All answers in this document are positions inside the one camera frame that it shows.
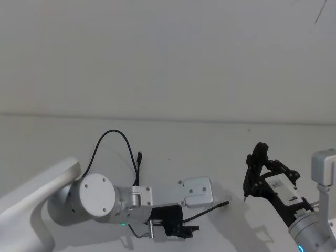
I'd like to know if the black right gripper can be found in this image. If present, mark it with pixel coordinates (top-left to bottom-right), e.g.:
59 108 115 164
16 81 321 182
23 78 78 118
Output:
242 142 317 230

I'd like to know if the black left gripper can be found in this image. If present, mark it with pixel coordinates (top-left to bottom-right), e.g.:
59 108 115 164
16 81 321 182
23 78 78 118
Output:
149 201 231 240

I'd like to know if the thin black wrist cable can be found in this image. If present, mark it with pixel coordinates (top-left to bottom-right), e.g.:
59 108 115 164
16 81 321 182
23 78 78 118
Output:
81 129 144 187

